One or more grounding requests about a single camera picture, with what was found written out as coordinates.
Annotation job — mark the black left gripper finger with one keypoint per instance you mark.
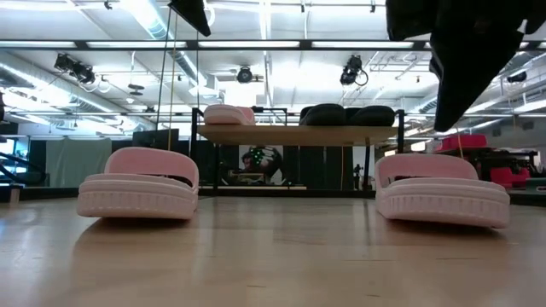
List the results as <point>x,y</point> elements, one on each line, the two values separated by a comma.
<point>192,15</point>

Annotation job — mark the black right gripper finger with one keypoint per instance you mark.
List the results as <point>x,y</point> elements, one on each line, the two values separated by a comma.
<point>469,68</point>

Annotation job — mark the pink foam slide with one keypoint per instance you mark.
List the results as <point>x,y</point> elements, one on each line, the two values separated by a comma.
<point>226,115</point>
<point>443,204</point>
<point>136,200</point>

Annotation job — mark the black foam slide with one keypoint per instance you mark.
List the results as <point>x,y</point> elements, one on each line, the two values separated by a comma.
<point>324,115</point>
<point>374,116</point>

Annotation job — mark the wood and black shelf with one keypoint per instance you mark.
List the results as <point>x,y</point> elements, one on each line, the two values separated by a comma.
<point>298,134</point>

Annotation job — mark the black ceiling spotlight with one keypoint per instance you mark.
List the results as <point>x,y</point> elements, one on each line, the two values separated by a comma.
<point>517,77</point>
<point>245,75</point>
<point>77,69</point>
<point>350,70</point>

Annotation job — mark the red storage bin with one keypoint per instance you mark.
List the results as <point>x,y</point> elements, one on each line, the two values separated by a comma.
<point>462,143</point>

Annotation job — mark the metal rack with bins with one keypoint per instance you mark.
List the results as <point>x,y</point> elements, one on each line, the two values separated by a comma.
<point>503,164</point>

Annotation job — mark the dark monitor panel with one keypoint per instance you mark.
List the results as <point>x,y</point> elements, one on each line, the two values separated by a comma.
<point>153,138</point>

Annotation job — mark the person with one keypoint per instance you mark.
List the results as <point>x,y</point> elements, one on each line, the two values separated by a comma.
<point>260,164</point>

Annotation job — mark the grey curtain panel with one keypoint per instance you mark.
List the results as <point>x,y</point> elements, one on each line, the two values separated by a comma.
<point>79,162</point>

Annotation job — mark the silver ceiling duct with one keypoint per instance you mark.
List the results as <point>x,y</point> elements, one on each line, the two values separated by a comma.
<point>158,25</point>

